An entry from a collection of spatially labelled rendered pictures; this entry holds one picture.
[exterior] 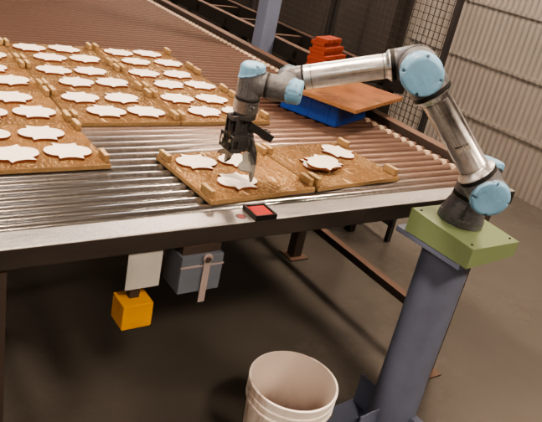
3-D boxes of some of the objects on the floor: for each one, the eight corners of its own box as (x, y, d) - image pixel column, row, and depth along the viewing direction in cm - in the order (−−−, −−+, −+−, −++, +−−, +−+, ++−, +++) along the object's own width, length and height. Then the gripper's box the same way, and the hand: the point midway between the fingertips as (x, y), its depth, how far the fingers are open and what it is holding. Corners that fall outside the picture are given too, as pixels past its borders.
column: (451, 450, 251) (532, 257, 215) (384, 486, 228) (462, 277, 192) (382, 388, 277) (444, 207, 241) (317, 414, 254) (374, 219, 218)
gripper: (213, 101, 198) (203, 160, 207) (249, 126, 185) (237, 187, 194) (236, 100, 203) (226, 158, 212) (273, 125, 190) (260, 185, 199)
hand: (239, 172), depth 205 cm, fingers open, 14 cm apart
